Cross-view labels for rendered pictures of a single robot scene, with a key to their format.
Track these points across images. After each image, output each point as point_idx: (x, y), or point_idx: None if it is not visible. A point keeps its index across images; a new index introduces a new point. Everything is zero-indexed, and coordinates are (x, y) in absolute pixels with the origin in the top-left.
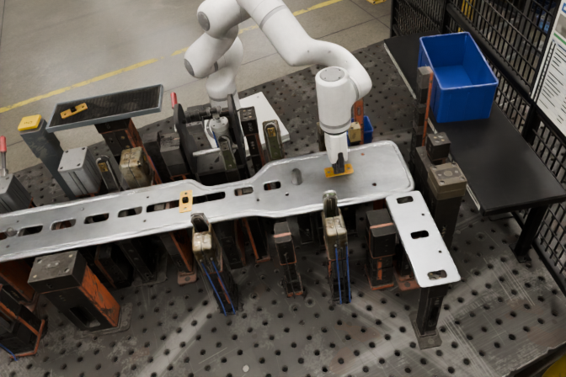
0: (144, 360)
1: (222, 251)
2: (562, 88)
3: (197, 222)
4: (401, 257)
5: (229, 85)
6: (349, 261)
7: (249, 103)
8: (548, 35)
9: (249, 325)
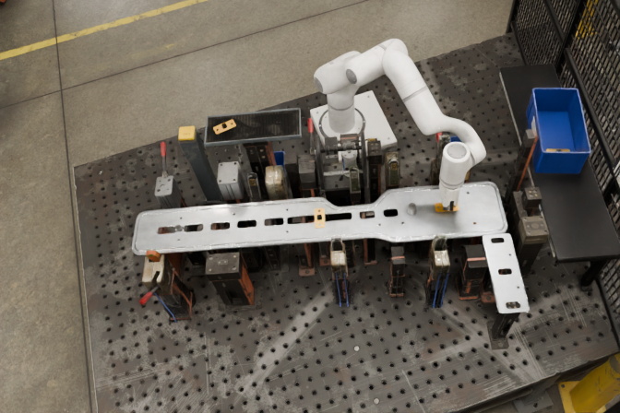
0: (277, 334)
1: None
2: None
3: (336, 243)
4: (487, 279)
5: (350, 99)
6: None
7: (360, 102)
8: None
9: (359, 315)
